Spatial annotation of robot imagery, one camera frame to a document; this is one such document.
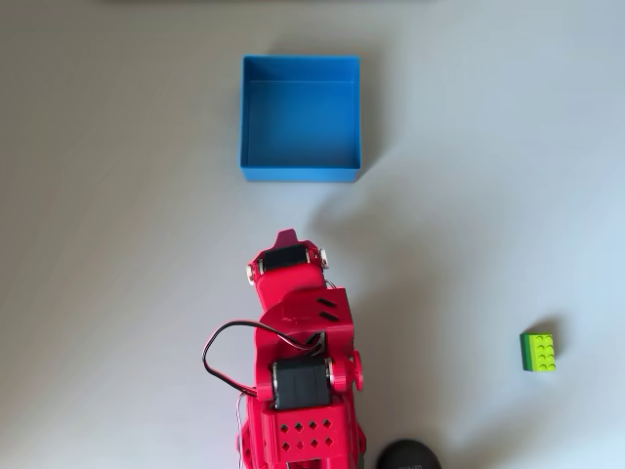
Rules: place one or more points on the green lego brick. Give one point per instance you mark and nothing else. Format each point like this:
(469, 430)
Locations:
(543, 353)

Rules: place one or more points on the red robot arm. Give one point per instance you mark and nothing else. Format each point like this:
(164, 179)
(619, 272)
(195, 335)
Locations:
(293, 293)

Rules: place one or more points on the blue box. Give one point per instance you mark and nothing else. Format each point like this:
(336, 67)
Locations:
(300, 122)

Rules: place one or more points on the black round object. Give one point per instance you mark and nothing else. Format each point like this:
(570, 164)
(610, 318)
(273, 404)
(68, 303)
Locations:
(407, 456)

